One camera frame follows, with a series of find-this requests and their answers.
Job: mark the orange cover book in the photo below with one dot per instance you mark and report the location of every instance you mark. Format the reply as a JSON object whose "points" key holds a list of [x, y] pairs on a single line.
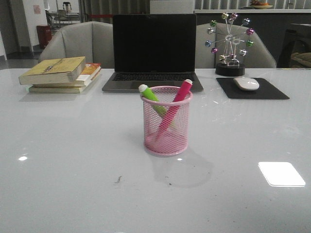
{"points": [[90, 71]]}

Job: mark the grey armchair left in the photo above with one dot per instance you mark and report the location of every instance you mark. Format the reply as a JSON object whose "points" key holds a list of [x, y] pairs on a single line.
{"points": [[93, 40]]}

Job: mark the olive sofa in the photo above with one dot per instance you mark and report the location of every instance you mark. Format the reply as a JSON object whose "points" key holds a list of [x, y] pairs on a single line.
{"points": [[300, 60]]}

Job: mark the grey laptop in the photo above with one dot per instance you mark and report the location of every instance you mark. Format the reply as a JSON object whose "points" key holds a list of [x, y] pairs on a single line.
{"points": [[153, 49]]}

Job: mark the ferris wheel desk ornament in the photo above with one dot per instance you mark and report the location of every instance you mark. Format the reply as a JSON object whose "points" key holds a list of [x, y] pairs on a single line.
{"points": [[228, 48]]}

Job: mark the bottom cream book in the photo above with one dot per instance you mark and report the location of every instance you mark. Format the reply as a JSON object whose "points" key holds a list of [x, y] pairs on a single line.
{"points": [[57, 88]]}

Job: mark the pink highlighter pen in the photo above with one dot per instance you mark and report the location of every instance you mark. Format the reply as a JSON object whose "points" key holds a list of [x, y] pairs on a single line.
{"points": [[169, 116]]}

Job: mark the red bin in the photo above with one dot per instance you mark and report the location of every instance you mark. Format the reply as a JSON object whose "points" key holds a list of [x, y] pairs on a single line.
{"points": [[44, 35]]}

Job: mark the white computer mouse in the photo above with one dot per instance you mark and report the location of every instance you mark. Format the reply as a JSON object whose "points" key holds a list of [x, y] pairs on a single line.
{"points": [[246, 84]]}

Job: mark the grey armchair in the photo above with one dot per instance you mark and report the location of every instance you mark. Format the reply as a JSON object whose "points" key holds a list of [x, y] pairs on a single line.
{"points": [[93, 40], [258, 55]]}

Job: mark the yellow top book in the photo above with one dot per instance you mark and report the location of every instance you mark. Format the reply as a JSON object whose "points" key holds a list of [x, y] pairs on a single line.
{"points": [[61, 70]]}

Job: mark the pink mesh pen holder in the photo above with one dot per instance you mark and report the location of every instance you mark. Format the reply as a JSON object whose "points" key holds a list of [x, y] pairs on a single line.
{"points": [[156, 102]]}

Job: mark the fruit bowl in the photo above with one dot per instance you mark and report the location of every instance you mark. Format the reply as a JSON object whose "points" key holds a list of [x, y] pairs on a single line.
{"points": [[257, 4]]}

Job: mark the black side cabinet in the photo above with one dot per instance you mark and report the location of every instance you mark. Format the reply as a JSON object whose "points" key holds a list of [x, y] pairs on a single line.
{"points": [[297, 40]]}

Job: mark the black mouse pad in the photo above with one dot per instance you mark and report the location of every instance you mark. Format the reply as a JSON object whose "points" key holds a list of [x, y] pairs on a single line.
{"points": [[266, 90]]}

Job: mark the grey armchair right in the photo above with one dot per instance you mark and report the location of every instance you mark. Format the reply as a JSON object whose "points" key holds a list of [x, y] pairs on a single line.
{"points": [[258, 55]]}

